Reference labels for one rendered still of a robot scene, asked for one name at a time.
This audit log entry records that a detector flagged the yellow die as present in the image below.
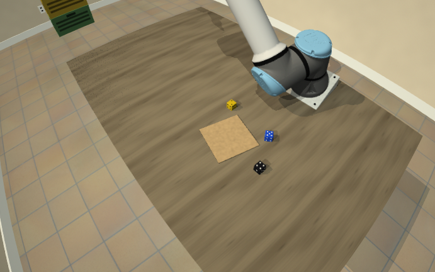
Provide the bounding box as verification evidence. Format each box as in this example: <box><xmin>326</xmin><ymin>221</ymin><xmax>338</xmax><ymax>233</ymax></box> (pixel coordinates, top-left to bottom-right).
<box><xmin>227</xmin><ymin>99</ymin><xmax>237</xmax><ymax>111</ymax></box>

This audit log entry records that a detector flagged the blue die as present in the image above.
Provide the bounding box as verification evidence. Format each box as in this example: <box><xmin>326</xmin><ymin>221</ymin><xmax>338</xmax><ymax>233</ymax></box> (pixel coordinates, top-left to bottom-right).
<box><xmin>264</xmin><ymin>130</ymin><xmax>273</xmax><ymax>142</ymax></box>

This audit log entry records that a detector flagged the black die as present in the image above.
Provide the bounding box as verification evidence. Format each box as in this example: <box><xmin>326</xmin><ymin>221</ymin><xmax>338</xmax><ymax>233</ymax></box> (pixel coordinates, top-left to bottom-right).
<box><xmin>254</xmin><ymin>161</ymin><xmax>266</xmax><ymax>174</ymax></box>

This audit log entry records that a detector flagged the tan square mat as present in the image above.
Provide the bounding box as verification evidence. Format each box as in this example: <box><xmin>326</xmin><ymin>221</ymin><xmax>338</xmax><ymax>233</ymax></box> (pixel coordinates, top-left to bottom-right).
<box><xmin>200</xmin><ymin>115</ymin><xmax>259</xmax><ymax>163</ymax></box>

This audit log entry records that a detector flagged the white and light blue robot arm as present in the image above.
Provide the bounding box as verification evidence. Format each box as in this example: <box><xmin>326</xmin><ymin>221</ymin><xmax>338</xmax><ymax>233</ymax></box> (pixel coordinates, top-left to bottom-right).
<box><xmin>226</xmin><ymin>0</ymin><xmax>332</xmax><ymax>98</ymax></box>

